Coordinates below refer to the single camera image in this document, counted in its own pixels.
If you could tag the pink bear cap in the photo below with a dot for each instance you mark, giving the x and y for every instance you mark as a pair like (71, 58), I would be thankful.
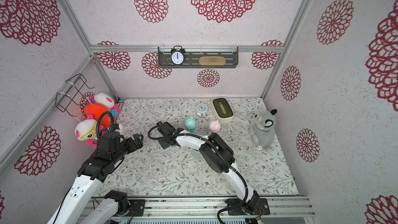
(215, 126)

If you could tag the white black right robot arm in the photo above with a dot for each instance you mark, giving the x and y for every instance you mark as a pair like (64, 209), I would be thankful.
(215, 151)

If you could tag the clear bottle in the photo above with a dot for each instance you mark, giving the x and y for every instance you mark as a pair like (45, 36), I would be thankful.
(196, 154)

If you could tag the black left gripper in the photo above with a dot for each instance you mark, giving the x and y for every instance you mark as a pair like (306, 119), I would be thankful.
(133, 146)

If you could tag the black alarm clock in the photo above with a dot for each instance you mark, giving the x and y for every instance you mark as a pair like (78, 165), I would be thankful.
(178, 55)

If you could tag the cream box green lid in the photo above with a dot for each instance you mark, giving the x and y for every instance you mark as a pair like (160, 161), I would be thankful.
(222, 110)

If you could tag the grey raccoon plush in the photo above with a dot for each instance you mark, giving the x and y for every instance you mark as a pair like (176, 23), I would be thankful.
(263, 131)

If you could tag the mint bear cap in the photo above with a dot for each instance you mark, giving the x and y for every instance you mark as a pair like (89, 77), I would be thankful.
(191, 124)

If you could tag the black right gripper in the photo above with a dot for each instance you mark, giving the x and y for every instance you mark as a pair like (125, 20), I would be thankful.
(168, 138)

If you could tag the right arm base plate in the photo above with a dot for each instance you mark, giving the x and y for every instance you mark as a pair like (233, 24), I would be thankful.
(260, 208)

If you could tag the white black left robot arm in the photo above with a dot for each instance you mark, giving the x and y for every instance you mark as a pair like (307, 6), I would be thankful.
(91, 176)

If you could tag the grey wall shelf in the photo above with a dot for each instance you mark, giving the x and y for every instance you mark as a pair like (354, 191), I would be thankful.
(192, 58)

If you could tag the black wire basket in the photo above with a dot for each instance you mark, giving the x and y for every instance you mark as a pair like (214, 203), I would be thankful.
(73, 95)

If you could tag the orange red plush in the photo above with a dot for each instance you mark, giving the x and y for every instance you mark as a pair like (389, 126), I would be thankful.
(95, 110)

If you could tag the white pink plush top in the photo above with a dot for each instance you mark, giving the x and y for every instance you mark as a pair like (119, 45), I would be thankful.
(105, 100)

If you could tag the white small alarm clock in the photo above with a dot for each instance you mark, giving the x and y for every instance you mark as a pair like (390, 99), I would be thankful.
(202, 110)

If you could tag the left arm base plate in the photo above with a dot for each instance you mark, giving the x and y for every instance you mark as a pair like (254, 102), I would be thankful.
(135, 208)

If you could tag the white plush yellow glasses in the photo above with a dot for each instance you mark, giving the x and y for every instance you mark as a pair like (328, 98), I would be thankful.
(86, 131)

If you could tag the floral table mat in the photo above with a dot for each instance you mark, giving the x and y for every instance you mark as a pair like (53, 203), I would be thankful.
(154, 171)

